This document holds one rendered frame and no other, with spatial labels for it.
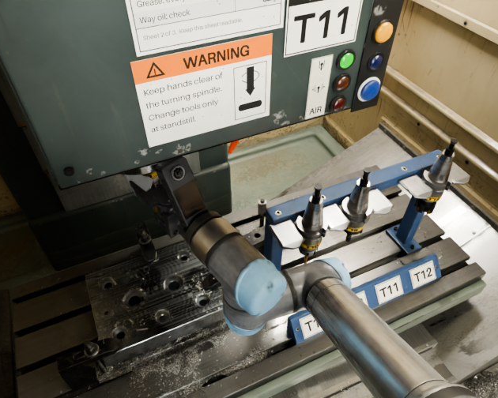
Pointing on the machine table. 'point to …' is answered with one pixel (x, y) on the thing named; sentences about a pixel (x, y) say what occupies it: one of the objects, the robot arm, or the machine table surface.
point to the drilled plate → (151, 339)
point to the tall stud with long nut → (262, 211)
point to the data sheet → (198, 21)
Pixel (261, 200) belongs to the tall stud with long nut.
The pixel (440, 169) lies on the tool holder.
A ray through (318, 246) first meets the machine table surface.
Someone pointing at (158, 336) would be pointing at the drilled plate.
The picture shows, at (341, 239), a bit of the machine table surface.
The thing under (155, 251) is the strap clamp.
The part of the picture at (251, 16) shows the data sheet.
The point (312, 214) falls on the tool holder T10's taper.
